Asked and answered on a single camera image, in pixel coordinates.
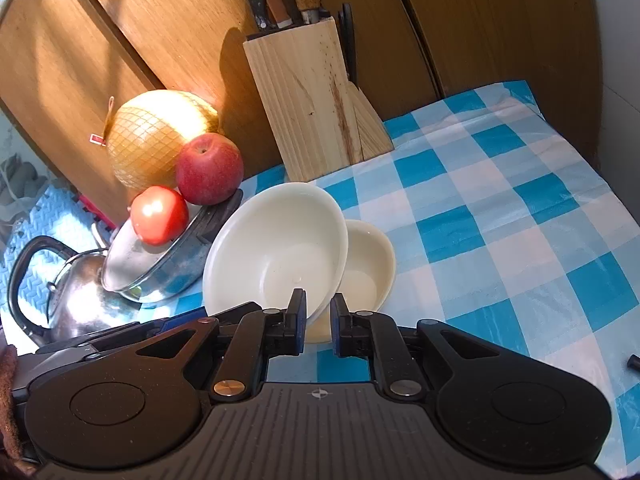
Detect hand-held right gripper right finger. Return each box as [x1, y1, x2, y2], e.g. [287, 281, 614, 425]
[330, 292, 502, 401]

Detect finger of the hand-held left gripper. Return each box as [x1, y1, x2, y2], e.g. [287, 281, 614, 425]
[36, 302, 262, 359]

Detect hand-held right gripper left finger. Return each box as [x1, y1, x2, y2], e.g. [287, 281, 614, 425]
[132, 288, 307, 405]

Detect small white bowl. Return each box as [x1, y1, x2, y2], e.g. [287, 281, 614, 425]
[304, 219, 397, 344]

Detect large white bowl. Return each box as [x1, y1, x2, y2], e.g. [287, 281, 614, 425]
[202, 182, 349, 332]

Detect steel pot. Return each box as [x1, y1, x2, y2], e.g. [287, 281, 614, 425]
[102, 187, 246, 306]

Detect steel pot lid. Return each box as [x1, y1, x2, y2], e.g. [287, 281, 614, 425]
[101, 200, 206, 293]

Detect red tomato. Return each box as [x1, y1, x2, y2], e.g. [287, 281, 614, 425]
[131, 186, 190, 246]

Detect red apple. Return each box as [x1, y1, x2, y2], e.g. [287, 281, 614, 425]
[175, 133, 245, 206]

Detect blue foam mat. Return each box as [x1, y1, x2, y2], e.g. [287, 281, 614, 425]
[0, 180, 117, 283]

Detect pomelo in yellow net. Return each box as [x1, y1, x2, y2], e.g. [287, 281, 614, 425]
[89, 90, 221, 192]

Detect blue white checkered tablecloth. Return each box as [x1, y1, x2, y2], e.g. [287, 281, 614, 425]
[160, 79, 640, 480]

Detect grey cloth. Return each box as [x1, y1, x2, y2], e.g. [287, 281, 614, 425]
[0, 154, 51, 222]

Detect wooden knife block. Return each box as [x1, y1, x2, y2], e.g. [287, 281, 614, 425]
[242, 16, 395, 182]

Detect black scissors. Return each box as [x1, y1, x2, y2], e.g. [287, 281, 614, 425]
[336, 3, 359, 86]

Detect wooden cabinet door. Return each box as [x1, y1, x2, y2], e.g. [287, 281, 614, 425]
[387, 0, 607, 101]
[67, 0, 442, 181]
[0, 0, 166, 228]

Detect steel kettle with black handle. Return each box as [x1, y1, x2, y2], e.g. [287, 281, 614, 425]
[7, 236, 146, 348]

